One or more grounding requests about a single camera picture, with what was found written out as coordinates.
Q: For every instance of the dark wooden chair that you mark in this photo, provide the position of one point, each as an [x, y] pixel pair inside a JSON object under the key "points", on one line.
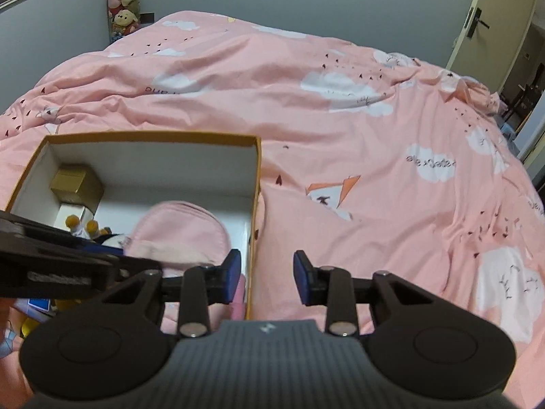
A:
{"points": [[518, 102]]}

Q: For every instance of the pink printed blanket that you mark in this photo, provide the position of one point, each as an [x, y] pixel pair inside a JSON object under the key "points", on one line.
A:
{"points": [[362, 157]]}

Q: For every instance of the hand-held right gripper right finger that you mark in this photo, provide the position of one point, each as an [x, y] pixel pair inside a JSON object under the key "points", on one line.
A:
{"points": [[302, 277]]}

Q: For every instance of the duck plush toy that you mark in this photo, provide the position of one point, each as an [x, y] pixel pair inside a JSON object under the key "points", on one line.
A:
{"points": [[91, 226]]}

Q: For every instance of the orange cardboard box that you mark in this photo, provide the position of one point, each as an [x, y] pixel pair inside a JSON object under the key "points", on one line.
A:
{"points": [[170, 170]]}

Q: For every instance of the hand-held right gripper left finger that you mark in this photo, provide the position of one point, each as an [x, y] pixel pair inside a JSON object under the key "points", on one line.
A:
{"points": [[232, 272]]}

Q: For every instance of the yellow plush toy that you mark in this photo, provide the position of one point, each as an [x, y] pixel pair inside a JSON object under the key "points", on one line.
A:
{"points": [[27, 327]]}

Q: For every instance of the black wall socket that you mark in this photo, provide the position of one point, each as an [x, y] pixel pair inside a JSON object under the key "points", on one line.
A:
{"points": [[147, 17]]}

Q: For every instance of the gold box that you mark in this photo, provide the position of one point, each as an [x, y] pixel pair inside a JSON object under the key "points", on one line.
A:
{"points": [[76, 185]]}

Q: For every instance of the pink pouch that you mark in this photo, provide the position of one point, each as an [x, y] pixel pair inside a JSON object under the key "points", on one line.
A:
{"points": [[179, 234]]}

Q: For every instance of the beige door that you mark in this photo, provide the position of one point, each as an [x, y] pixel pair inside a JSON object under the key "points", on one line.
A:
{"points": [[489, 30]]}

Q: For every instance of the small blue box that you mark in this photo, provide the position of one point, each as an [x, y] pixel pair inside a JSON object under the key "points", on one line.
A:
{"points": [[39, 304]]}

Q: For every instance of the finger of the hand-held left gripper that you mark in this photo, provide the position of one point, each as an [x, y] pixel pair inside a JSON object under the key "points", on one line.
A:
{"points": [[51, 230], [85, 257]]}

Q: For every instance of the long white box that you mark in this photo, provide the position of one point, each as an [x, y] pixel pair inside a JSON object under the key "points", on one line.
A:
{"points": [[76, 211]]}

